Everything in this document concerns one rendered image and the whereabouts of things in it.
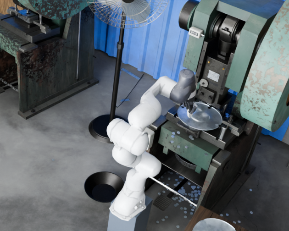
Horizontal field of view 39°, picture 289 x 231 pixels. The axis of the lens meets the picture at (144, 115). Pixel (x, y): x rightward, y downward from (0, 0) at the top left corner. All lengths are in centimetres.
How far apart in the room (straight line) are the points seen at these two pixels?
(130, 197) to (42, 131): 144
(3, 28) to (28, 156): 113
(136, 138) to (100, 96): 219
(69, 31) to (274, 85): 215
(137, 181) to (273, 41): 101
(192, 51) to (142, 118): 75
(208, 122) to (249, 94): 59
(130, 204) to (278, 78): 105
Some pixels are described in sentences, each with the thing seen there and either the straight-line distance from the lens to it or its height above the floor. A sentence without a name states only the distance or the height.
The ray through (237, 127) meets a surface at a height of 76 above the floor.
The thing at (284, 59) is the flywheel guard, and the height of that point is 148.
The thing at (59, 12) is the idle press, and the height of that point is 99.
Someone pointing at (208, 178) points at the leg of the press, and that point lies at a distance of 263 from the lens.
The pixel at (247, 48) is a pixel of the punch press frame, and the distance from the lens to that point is 231.
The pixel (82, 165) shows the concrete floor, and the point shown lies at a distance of 328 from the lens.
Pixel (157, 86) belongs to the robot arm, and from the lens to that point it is 211.
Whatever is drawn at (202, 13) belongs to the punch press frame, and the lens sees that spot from 238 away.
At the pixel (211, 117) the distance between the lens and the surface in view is 266.
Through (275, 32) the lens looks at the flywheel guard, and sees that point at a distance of 200.
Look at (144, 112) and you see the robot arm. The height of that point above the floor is 118.
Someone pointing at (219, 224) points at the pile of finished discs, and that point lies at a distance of 258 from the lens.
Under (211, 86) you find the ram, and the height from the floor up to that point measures 99.
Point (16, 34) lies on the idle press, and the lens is 364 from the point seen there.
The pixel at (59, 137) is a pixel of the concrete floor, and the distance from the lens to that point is 351.
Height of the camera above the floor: 230
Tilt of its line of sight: 37 degrees down
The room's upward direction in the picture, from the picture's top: 10 degrees clockwise
